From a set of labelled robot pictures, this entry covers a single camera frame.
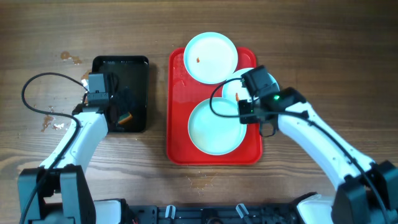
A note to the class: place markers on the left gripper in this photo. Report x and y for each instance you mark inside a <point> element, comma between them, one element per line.
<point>124,101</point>

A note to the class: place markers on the green and orange sponge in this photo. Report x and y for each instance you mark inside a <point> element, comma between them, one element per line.
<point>125,118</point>

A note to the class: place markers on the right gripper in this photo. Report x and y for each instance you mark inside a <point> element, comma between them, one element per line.
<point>242,107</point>

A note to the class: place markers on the light blue plate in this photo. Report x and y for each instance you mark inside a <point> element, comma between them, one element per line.
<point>210,58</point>
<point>213,127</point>
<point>234,91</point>

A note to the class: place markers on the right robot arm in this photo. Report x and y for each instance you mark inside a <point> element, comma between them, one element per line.
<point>366,192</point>

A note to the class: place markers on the black rectangular water tray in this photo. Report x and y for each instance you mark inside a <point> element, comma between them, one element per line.
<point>130,71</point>

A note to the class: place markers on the red plastic tray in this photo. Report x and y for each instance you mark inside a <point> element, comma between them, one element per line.
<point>184,93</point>

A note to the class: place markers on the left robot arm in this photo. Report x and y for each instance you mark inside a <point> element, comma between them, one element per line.
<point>57,191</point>

